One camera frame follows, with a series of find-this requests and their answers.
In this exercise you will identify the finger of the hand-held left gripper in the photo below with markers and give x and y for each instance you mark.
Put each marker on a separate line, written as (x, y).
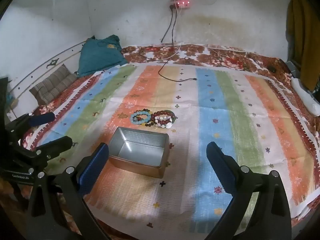
(41, 119)
(58, 143)

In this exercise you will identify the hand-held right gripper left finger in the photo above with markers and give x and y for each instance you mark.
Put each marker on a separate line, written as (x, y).
(92, 173)

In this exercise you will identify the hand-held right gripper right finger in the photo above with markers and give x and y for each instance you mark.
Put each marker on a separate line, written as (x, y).
(221, 171)

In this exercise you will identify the silver metal tin box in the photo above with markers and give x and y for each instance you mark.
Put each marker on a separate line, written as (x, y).
(140, 155)

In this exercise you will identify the brown striped cushion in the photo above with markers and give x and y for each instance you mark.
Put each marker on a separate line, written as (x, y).
(52, 85)

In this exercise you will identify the white decorated headboard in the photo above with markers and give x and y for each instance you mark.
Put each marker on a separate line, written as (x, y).
(37, 65)

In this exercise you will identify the striped colourful blanket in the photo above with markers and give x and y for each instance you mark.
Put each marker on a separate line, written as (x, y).
(212, 105)

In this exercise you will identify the teal cloth pillow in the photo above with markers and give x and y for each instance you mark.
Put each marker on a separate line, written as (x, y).
(100, 55)

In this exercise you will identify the white bolster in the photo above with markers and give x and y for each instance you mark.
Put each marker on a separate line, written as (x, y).
(305, 96)

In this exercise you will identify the small black object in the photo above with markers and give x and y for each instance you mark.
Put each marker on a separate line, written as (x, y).
(271, 68)

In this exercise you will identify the yellow curtain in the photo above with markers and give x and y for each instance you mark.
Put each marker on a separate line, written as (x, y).
(303, 42)

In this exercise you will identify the power strip with red lights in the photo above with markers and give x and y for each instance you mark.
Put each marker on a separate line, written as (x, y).
(181, 3)

